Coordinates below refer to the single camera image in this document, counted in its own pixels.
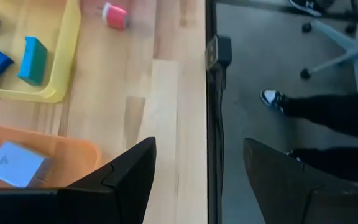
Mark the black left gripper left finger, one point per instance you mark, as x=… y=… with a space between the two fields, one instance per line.
x=120 y=193

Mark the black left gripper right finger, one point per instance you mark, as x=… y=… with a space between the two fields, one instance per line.
x=291 y=193

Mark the lavender wall charger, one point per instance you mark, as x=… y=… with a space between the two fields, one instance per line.
x=14 y=165

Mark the green framed rectangular box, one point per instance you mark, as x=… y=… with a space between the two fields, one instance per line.
x=34 y=60

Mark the pink cube USB charger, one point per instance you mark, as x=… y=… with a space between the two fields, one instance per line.
x=115 y=17

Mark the grey office chair base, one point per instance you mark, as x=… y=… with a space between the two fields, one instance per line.
x=346 y=46

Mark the person's blue-white shoe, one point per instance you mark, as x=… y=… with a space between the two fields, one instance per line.
x=292 y=154
x=272 y=98

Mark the orange translucent plastic bin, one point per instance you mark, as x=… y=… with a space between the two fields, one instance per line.
x=73 y=155

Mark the person's leg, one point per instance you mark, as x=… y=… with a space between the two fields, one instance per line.
x=337 y=112

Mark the yellow translucent plastic bin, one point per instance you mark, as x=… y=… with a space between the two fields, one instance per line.
x=64 y=62

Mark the person's black shoe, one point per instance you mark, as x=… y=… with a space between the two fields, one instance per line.
x=309 y=6

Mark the black metal table frame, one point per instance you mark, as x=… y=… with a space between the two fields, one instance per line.
x=214 y=124

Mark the small black table camera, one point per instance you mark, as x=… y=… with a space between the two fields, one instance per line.
x=221 y=51

